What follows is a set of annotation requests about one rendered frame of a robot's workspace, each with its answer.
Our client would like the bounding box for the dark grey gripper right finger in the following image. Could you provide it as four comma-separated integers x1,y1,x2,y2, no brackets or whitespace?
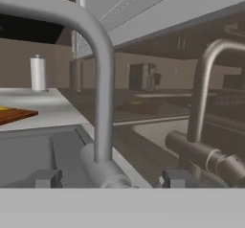
154,169,224,189

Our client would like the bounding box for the grey sink basin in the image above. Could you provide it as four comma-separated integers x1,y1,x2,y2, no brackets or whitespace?
0,125,97,189

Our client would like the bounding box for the white paper towel roll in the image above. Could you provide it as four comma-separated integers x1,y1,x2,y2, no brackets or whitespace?
29,54,50,93

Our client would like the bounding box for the brown wooden cutting board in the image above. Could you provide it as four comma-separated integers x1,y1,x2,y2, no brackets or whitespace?
0,107,39,126

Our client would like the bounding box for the grey wall cupboard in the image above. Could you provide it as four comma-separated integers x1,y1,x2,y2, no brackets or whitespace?
0,0,245,59

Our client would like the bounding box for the grey metal sink faucet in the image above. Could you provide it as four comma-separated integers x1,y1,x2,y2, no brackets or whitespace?
0,0,134,189

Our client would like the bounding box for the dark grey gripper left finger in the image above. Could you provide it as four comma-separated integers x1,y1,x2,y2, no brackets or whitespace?
3,169,63,189

